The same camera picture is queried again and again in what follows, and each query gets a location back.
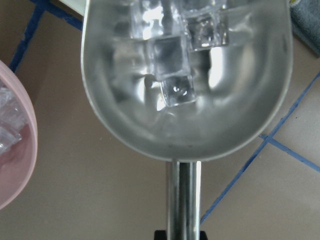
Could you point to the grey folded cloth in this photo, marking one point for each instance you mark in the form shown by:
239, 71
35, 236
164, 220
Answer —
305, 18

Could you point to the stainless steel ice scoop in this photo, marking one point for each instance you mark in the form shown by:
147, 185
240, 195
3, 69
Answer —
239, 88

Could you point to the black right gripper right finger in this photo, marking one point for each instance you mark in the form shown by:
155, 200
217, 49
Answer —
203, 235

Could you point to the pink bowl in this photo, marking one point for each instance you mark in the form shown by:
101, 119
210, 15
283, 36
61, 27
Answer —
18, 136

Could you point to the pile of clear ice cubes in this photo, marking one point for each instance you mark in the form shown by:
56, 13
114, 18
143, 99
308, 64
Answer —
155, 38

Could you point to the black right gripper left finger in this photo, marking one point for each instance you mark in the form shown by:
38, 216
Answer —
161, 235

